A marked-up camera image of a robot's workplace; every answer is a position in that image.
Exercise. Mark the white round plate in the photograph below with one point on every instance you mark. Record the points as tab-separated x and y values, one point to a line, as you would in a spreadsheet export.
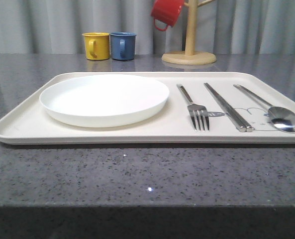
104	100

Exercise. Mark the stainless steel fork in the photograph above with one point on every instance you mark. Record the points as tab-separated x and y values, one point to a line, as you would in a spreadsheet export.
198	113

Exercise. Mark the steel chopstick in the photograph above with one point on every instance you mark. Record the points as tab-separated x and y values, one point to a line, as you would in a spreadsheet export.
230	108
224	108

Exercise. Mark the stainless steel spoon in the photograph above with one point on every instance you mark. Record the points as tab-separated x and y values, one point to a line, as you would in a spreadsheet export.
281	118

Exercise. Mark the cream rabbit print tray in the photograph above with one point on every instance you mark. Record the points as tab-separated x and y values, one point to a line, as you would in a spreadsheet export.
29	123

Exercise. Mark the wooden mug tree stand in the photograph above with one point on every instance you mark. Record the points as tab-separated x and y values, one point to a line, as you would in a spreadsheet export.
190	56

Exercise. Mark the blue mug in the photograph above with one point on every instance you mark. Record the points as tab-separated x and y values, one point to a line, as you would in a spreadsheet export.
122	45

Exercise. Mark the yellow mug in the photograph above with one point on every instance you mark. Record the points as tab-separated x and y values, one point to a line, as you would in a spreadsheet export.
97	45

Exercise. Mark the red mug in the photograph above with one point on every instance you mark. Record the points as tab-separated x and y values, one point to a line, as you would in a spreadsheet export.
167	12

